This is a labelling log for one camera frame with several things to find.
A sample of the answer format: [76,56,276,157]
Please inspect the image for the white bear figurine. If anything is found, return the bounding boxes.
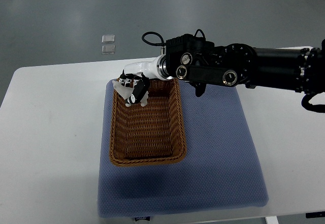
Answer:
[113,81,149,107]

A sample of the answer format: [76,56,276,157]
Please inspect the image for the brown wicker basket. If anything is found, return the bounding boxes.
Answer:
[109,79,187,167]

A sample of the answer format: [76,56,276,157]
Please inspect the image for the black table control panel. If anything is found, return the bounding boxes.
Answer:
[305,211,325,218]

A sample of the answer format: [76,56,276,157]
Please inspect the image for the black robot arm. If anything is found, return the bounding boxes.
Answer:
[155,34,324,113]

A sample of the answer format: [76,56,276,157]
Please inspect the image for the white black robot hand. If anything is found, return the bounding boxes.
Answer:
[119,55,172,107]

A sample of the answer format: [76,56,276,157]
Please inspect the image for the upper metal floor plate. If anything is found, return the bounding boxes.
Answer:
[102,34,115,44]

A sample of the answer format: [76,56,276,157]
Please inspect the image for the blue-grey cushion mat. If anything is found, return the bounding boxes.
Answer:
[97,80,269,218]

